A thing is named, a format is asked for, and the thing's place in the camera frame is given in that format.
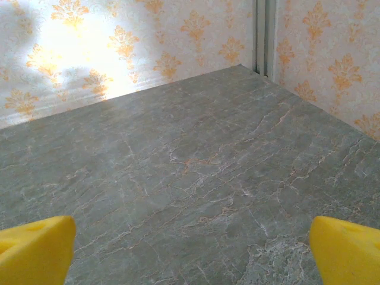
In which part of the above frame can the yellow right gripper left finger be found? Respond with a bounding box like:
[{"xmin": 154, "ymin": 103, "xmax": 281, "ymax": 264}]
[{"xmin": 0, "ymin": 216, "xmax": 76, "ymax": 285}]

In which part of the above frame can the aluminium frame post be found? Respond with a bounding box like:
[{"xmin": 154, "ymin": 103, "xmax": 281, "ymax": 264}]
[{"xmin": 253, "ymin": 0, "xmax": 279, "ymax": 80}]

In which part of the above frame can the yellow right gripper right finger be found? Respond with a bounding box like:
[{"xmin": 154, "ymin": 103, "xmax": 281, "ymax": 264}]
[{"xmin": 308, "ymin": 216, "xmax": 380, "ymax": 285}]

